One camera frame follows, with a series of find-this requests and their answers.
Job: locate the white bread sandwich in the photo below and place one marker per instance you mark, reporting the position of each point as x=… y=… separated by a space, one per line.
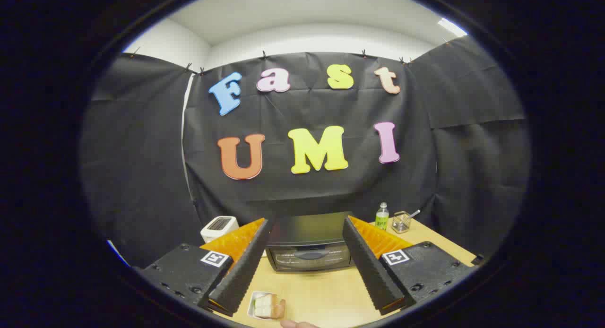
x=267 y=305

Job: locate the white pop-up toaster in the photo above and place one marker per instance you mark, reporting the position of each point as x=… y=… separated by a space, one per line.
x=217 y=228

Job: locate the black toaster oven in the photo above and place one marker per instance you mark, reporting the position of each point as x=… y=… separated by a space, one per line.
x=309 y=233

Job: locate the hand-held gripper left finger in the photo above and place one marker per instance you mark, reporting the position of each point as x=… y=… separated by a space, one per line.
x=246 y=271

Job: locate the small white square plate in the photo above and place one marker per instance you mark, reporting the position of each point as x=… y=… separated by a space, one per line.
x=251 y=303

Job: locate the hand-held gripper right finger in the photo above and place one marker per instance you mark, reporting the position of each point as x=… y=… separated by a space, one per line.
x=368 y=266

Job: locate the green label clear bottle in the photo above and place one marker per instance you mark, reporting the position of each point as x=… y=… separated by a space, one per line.
x=382 y=219

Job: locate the black backdrop cloth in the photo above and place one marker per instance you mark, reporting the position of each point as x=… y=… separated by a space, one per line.
x=142 y=153

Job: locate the ceiling light panel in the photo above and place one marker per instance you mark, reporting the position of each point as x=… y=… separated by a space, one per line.
x=452 y=27

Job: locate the metal spoon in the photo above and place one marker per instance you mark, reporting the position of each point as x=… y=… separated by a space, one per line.
x=414 y=213

